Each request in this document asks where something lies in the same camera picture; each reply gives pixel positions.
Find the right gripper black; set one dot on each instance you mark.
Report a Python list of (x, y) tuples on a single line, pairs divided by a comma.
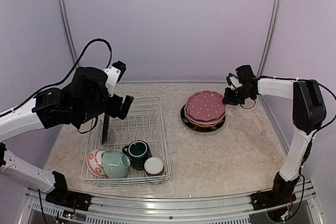
[(228, 98)]

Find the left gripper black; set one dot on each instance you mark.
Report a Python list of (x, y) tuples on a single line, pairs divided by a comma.
[(114, 111)]

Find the dark pink dotted plate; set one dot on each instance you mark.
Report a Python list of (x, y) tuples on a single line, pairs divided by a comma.
[(205, 107)]

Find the yellow polka dot plate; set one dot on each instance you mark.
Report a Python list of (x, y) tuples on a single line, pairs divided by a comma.
[(203, 128)]

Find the light pink plate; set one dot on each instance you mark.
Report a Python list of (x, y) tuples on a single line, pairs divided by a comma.
[(203, 123)]

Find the black striped rim plate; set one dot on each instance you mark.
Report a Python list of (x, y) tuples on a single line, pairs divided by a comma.
[(197, 128)]

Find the dark green mug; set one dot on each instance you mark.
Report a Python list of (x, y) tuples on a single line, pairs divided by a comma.
[(138, 152)]

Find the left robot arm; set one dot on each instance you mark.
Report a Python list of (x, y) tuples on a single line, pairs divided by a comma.
[(86, 97)]

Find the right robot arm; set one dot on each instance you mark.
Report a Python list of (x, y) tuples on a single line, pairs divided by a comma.
[(308, 114)]

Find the light green ceramic bowl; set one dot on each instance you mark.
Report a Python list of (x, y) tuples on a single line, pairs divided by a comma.
[(116, 165)]

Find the brown cup white base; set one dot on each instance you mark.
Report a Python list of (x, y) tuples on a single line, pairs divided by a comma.
[(154, 166)]

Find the red patterned white bowl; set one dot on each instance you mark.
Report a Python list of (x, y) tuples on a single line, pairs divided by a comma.
[(94, 163)]

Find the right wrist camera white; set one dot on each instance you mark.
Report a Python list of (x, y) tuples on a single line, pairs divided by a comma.
[(233, 81)]

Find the white wire dish rack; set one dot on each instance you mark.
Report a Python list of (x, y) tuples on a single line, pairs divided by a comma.
[(143, 122)]

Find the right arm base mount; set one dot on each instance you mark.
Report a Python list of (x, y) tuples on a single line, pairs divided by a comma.
[(267, 199)]

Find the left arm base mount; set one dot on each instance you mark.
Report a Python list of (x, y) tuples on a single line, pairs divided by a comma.
[(69, 199)]

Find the right aluminium corner post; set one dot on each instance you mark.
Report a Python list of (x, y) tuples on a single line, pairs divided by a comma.
[(269, 37)]

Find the aluminium corner post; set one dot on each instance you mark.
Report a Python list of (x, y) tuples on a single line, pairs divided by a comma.
[(269, 37), (67, 29)]

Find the aluminium front rail frame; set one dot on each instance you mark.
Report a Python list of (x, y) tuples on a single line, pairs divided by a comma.
[(236, 208)]

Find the left aluminium corner post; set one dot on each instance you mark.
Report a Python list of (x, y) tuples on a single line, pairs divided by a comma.
[(67, 29)]

